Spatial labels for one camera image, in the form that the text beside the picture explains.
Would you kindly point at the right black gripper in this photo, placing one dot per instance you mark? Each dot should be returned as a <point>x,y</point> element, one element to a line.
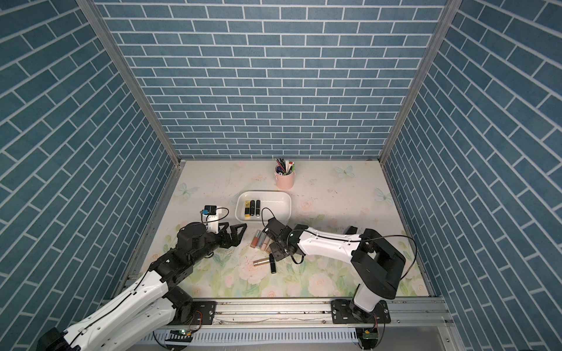
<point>273,248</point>

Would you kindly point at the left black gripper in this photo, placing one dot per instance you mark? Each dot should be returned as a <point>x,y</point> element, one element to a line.
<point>226,243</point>

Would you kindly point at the black lipstick front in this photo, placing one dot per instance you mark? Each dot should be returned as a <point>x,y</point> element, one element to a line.
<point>272,264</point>

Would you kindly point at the silver gold lipstick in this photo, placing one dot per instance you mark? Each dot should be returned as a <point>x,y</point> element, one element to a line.
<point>261,262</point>

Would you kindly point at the white plastic storage box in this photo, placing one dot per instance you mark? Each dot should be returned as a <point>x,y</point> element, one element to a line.
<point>273,204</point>

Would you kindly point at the gold black lipstick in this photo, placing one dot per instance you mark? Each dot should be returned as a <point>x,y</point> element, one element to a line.
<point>247,210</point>

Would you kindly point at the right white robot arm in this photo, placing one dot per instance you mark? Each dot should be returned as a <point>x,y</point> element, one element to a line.
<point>380,266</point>

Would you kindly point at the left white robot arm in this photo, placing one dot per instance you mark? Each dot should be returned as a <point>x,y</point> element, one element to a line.
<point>153,301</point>

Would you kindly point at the pink lip gloss tube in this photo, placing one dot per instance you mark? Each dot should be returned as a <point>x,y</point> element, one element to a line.
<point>266,243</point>

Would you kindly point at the silver lip gloss tube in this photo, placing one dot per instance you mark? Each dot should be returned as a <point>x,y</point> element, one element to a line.
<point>261,240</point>

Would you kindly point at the red lip gloss tube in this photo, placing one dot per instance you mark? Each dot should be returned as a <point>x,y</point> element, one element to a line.
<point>255,239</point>

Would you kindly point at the pink pen cup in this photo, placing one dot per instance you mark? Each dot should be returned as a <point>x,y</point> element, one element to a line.
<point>285,181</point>

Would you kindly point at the pens in cup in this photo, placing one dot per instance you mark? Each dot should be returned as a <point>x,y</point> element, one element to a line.
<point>284,167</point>

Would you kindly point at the floral table mat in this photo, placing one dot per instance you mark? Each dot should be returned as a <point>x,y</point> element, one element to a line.
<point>327,195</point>

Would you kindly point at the left green circuit board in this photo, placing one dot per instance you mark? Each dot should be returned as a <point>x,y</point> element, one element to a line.
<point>179,337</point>

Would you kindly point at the green circuit board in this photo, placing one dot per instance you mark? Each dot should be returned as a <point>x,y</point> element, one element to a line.
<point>179,337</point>
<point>367,338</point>

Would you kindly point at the right green circuit board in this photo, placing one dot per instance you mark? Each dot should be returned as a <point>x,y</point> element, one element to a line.
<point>367,338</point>

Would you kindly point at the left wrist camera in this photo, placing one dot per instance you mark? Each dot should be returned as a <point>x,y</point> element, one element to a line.
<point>210,216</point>

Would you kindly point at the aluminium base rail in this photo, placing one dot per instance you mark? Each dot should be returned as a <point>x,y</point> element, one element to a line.
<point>293,313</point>

